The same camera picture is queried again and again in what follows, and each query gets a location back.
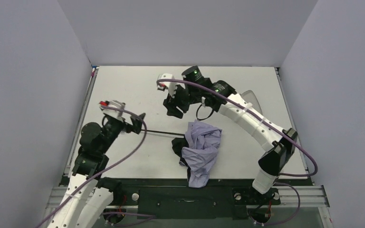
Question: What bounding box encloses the lilac black umbrella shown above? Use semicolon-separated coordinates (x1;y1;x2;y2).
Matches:
148;120;222;189

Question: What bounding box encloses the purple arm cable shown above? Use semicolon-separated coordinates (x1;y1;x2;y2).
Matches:
156;78;318;227
34;105;157;228

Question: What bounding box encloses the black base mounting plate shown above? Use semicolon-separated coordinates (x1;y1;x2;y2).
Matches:
99;178;304;225

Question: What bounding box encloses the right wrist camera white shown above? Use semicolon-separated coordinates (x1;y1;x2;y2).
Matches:
156;73;177;98

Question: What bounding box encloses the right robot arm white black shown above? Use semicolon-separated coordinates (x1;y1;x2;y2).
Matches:
156;66;298;194

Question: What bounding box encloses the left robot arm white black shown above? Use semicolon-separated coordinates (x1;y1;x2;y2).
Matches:
41;108;147;228

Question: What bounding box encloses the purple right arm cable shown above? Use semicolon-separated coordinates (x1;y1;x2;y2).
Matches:
156;78;318;227

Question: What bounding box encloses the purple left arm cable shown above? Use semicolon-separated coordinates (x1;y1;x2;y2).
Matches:
34;105;157;228

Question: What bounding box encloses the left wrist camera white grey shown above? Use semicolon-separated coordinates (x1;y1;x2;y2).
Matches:
98;100;125;122

